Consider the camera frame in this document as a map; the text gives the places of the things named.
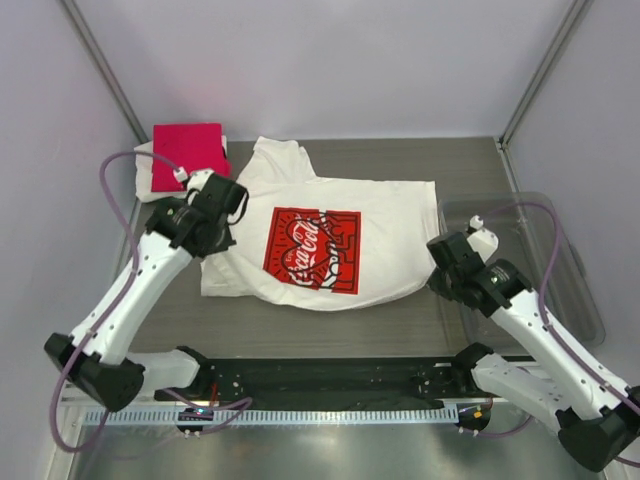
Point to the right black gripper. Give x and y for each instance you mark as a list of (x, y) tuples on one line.
[(436, 283)]

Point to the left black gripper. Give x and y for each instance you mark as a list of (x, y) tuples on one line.
[(228, 240)]

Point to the white Coca-Cola t-shirt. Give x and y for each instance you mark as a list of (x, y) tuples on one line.
[(323, 244)]

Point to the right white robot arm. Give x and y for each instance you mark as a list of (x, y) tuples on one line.
[(594, 413)]

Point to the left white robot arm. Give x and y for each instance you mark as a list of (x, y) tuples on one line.
[(95, 356)]

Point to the folded pink t-shirt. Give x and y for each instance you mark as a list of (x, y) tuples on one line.
[(193, 146)]

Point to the clear plastic bin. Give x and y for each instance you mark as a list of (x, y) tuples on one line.
[(525, 229)]

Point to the folded white t-shirt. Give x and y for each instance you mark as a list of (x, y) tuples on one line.
[(143, 179)]

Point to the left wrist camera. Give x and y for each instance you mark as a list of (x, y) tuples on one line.
[(194, 180)]

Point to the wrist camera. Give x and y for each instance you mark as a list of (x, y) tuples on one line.
[(482, 240), (194, 180)]

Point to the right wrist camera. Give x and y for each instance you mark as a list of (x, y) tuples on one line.
[(482, 240)]

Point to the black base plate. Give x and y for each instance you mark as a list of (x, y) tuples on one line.
[(229, 379)]

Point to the left aluminium frame post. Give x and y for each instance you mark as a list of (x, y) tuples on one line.
[(85, 35)]

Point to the aluminium frame post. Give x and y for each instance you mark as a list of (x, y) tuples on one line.
[(85, 35), (568, 26)]

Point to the white slotted cable duct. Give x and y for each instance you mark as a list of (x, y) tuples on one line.
[(182, 416)]

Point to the right aluminium frame post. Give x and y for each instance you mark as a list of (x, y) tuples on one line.
[(568, 26)]

